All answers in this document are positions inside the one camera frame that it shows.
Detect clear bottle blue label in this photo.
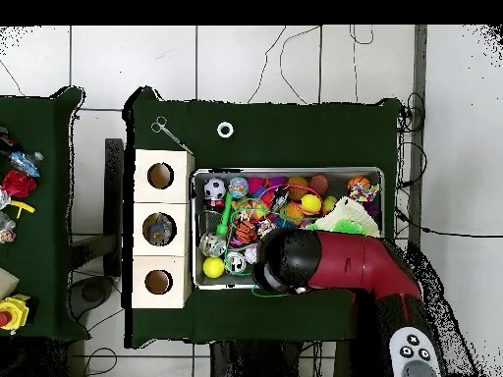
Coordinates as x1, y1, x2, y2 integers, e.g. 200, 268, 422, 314
145, 214, 176, 245

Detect wooden box with three holes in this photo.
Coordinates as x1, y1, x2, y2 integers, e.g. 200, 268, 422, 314
132, 148, 196, 309

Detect tiger striped plush toy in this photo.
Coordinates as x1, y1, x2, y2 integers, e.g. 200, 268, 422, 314
233, 217, 260, 244

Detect globe print ball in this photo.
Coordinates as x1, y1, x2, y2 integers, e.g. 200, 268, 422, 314
227, 176, 250, 199

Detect black and white soccer ball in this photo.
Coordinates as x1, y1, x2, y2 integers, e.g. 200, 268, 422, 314
202, 177, 228, 200

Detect yellow smiley ball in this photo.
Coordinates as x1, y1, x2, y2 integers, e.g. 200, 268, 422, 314
301, 193, 323, 216

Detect plain yellow ball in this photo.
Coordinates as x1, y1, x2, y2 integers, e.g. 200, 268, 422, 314
202, 255, 226, 279

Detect dark green tablecloth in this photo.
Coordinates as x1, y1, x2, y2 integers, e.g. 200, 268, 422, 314
0, 86, 89, 342
123, 86, 402, 350

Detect cream knitted cloth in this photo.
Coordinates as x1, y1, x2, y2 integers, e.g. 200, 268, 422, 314
309, 196, 381, 238

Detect orange basketball toy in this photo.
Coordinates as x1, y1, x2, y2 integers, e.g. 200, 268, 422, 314
347, 175, 371, 191

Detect silver scissors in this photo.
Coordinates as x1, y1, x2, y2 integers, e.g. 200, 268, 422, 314
150, 116, 195, 155

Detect colourful spotted cloth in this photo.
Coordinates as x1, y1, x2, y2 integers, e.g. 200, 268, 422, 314
348, 183, 381, 204

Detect black upright panel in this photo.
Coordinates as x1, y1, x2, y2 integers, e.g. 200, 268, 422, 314
103, 137, 125, 276

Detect yellow plastic piece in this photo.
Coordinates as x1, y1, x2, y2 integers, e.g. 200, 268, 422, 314
9, 199, 36, 220

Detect blue and clear packet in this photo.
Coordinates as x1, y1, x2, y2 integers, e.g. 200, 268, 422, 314
9, 150, 44, 178

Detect red crumpled item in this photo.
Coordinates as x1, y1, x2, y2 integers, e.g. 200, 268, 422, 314
1, 169, 37, 198

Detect clear plastic packet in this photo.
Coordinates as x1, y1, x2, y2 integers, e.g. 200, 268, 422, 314
0, 211, 17, 244

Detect beige box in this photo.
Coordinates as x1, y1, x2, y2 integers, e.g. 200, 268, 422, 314
0, 267, 20, 300

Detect yellow emergency stop button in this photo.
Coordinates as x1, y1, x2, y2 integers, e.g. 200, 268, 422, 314
0, 294, 31, 334

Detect wire mesh bin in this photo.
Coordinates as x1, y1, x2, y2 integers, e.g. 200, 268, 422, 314
191, 167, 385, 291

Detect thin black cable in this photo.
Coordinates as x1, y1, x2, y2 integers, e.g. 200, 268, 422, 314
395, 210, 503, 240
278, 25, 322, 105
247, 25, 288, 104

